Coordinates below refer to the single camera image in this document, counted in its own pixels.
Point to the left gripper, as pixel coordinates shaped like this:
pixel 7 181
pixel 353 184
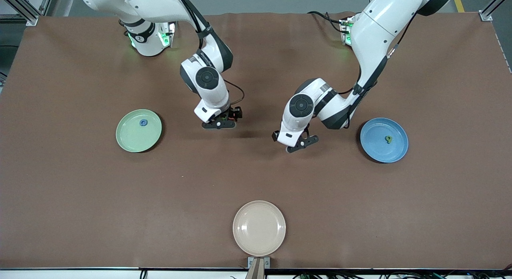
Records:
pixel 275 135

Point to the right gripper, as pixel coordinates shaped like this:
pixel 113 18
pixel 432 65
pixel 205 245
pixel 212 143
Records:
pixel 232 113

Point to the green foam letter q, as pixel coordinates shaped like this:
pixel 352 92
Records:
pixel 388 139

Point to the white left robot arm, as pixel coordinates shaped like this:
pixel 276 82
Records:
pixel 376 31

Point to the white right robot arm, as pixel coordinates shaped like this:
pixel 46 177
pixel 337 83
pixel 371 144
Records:
pixel 160 7

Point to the beige plate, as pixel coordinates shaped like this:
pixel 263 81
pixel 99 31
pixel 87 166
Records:
pixel 259 227

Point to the blue plate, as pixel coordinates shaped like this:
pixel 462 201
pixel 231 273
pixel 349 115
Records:
pixel 376 145

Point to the light green plate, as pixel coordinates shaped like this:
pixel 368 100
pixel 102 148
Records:
pixel 132 137

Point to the brown table mat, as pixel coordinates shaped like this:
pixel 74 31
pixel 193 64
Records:
pixel 80 211

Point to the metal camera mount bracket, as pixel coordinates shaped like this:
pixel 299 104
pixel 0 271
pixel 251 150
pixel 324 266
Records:
pixel 259 271

